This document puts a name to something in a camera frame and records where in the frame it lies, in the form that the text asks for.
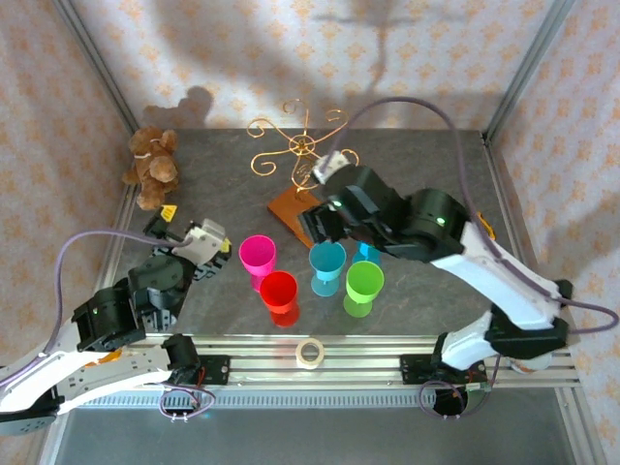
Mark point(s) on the pink plastic wine glass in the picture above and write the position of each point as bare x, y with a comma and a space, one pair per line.
258, 257

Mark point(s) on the light blue plastic wine glass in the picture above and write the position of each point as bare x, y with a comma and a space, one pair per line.
328, 264

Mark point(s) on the deep blue plastic wine glass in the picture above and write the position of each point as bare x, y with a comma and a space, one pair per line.
365, 253

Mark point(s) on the green plastic wine glass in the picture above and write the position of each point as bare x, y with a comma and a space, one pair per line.
363, 283

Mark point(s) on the red plastic wine glass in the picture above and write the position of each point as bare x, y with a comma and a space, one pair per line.
278, 295

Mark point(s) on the brown teddy bear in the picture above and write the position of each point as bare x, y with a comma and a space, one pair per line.
152, 164

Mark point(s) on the orange plastic object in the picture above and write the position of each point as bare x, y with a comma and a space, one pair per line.
104, 358

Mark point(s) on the yellow black pliers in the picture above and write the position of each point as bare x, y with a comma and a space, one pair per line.
489, 231

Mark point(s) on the beige masking tape roll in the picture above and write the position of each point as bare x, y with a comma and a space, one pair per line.
301, 356

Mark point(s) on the tin can with silver lid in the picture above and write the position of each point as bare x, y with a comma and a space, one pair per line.
533, 365

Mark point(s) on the aluminium table side rail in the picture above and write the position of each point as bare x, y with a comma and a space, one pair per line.
512, 223
127, 213

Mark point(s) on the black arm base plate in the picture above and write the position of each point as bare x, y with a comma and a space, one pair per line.
215, 370
414, 370

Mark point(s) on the aluminium mounting rail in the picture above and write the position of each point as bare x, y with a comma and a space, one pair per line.
271, 373

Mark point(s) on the aluminium frame post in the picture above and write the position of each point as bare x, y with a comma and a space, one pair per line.
97, 63
528, 63

